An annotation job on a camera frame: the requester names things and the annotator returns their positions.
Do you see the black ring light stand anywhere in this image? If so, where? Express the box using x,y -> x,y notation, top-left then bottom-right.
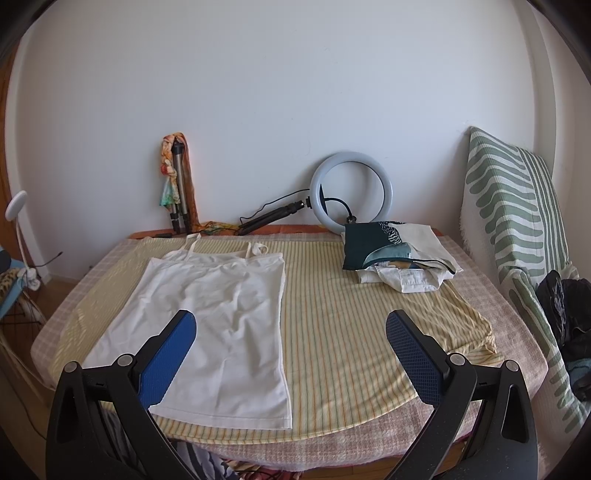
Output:
236,189 -> 308,236

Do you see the white ring light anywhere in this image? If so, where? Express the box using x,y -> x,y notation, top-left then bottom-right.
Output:
308,151 -> 394,234

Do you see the white folded clothes pile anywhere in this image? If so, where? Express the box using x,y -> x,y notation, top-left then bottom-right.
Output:
356,221 -> 463,294

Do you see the dark green folded garment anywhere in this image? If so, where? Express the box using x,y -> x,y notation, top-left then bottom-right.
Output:
342,221 -> 412,271

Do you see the pink checked bed cover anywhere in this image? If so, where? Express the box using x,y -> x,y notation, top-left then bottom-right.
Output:
29,230 -> 551,474

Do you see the white desk lamp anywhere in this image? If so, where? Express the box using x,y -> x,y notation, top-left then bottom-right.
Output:
5,190 -> 41,291

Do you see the silver folded tripod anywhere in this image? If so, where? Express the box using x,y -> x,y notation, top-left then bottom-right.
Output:
171,139 -> 190,233

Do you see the white camisole top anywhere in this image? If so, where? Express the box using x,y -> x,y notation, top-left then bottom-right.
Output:
83,243 -> 293,430

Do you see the yellow striped cloth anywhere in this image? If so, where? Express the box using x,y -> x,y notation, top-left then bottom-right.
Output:
48,234 -> 500,446

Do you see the black bag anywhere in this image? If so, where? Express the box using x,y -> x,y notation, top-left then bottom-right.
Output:
536,270 -> 591,362

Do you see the green white striped blanket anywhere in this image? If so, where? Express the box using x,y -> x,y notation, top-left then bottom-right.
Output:
459,126 -> 590,434

